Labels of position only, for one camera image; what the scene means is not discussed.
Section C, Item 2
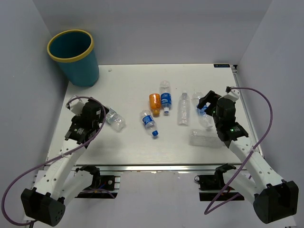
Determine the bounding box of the clear bottle with blue label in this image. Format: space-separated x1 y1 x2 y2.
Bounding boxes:
191 92 213 131

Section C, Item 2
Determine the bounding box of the blue label bottle white cap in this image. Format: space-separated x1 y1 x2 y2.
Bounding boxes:
160 81 171 115

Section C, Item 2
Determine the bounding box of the orange plastic bottle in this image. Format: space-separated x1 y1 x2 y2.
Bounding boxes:
149 94 161 117

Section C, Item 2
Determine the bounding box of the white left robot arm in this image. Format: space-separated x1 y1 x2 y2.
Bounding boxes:
21 98 109 227

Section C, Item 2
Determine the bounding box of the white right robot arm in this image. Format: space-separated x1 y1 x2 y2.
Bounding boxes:
197 87 299 224

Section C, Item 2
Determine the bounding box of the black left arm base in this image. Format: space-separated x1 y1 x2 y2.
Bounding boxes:
75 165 120 199

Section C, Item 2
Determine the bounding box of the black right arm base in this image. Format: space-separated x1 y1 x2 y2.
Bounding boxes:
194 164 245 201

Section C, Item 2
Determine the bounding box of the teal bin with yellow rim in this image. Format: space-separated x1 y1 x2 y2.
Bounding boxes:
47 29 99 87

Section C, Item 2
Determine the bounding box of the clear unlabelled plastic bottle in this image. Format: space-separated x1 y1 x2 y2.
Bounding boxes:
177 91 190 126

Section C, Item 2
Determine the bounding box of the crushed clear plastic bottle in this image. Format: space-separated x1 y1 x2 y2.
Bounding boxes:
189 129 224 149

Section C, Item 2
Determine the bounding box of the blue table corner sticker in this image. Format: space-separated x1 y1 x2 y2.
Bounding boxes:
213 64 230 68

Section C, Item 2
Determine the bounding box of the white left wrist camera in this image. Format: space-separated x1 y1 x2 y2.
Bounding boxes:
66 95 85 115

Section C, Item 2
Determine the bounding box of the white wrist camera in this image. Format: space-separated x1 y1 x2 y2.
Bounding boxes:
223 86 239 102
66 95 85 115

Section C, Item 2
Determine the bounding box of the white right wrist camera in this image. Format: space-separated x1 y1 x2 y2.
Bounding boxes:
223 86 239 102

